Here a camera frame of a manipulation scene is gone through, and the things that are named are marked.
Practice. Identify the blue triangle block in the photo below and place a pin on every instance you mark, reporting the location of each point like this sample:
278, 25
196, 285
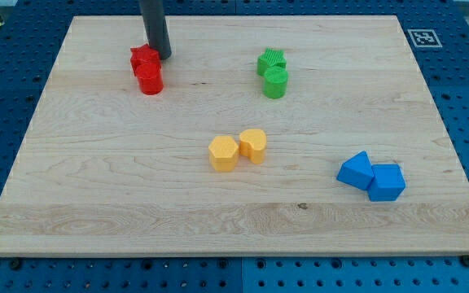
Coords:
357, 171

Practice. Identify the yellow hexagon block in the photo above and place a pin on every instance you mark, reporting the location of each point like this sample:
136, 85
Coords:
223, 153

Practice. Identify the white fiducial marker tag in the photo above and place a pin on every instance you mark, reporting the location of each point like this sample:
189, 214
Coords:
424, 38

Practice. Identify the red star block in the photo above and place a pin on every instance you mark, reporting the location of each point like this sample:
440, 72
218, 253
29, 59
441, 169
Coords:
144, 54

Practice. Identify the green star block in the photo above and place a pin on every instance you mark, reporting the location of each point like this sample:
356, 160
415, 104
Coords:
270, 58

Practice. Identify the light wooden board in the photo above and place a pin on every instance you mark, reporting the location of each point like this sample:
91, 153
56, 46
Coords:
272, 136

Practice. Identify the blue cube block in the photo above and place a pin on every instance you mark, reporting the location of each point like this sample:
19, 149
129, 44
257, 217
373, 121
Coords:
388, 183

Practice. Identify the red cylinder block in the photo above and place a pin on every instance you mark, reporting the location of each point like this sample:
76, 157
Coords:
149, 78

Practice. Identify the green cylinder block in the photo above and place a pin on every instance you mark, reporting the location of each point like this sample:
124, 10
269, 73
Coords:
275, 82

